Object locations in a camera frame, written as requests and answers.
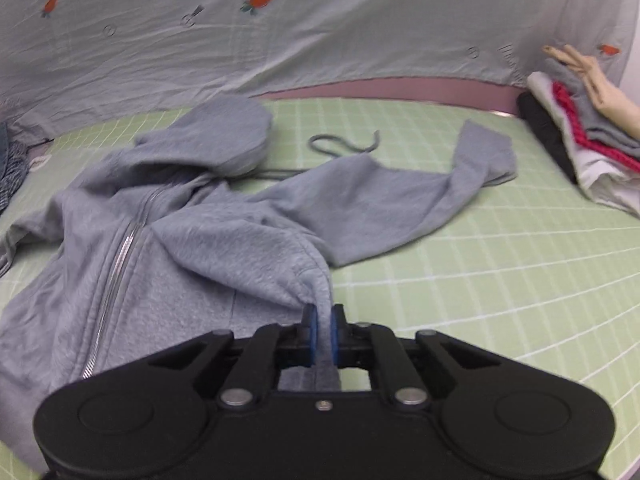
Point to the pink mattress edge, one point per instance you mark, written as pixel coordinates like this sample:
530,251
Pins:
400,90

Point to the black folded garment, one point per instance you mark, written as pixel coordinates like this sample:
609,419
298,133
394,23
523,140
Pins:
545,130

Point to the stack of folded clothes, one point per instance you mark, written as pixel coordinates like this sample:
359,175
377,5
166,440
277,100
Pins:
605,180

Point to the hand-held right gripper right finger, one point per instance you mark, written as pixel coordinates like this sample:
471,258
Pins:
334,335

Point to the grey folded garment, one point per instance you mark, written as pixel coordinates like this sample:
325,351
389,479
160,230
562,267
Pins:
600,132

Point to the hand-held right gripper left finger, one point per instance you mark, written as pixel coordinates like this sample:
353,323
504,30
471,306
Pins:
311,335

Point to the grey printed sheet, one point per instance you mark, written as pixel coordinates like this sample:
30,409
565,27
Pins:
300,35

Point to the beige folded garment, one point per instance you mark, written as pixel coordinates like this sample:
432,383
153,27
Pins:
610,100

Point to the red checked folded garment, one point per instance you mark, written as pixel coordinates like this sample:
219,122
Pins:
575,121

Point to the blue checked shirt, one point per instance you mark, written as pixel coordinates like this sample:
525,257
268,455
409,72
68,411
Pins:
12,180

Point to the white sheet label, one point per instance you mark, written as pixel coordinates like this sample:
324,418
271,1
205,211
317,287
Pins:
39,161

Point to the light grey zip hoodie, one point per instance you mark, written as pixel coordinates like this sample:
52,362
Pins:
200,260

